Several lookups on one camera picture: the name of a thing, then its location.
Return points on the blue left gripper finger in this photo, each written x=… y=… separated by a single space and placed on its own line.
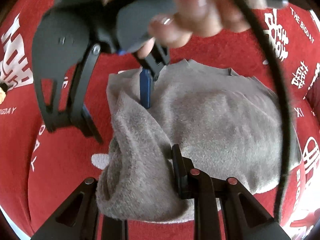
x=181 y=167

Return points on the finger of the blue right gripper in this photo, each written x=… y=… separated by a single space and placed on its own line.
x=145 y=86
x=91 y=129

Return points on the grey fleece small garment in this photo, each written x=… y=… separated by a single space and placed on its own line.
x=227 y=124

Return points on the right hand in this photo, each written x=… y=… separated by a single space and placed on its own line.
x=204 y=18

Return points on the red printed bed blanket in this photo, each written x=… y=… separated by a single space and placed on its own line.
x=39 y=170

